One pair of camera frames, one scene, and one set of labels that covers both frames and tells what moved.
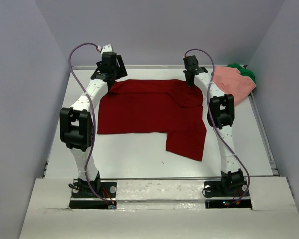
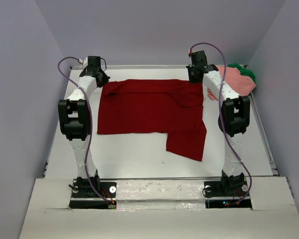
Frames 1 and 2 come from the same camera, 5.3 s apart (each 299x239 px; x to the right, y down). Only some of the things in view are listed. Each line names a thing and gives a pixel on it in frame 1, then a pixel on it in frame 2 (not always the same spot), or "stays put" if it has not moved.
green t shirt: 243,71 stays put
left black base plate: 82,196 stays put
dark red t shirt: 156,106 stays put
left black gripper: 121,72 → 105,79
